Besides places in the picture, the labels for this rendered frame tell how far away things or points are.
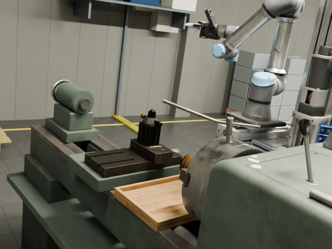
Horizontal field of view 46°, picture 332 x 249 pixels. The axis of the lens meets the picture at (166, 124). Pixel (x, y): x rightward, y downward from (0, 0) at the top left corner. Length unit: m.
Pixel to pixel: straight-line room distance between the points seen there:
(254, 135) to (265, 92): 0.22
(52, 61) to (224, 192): 4.49
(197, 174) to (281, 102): 5.43
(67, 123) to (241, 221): 1.37
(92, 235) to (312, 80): 1.28
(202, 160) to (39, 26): 4.23
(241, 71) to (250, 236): 5.73
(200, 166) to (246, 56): 5.44
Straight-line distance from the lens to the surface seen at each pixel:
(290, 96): 6.76
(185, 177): 1.31
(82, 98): 2.19
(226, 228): 1.12
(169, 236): 1.44
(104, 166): 1.67
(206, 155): 1.28
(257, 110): 2.01
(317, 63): 1.91
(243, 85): 6.66
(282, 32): 2.12
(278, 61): 2.12
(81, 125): 2.24
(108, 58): 5.68
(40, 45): 5.32
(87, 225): 2.07
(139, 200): 1.60
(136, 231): 1.59
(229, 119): 1.29
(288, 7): 2.03
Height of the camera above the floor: 1.63
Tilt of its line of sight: 16 degrees down
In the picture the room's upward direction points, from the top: 8 degrees clockwise
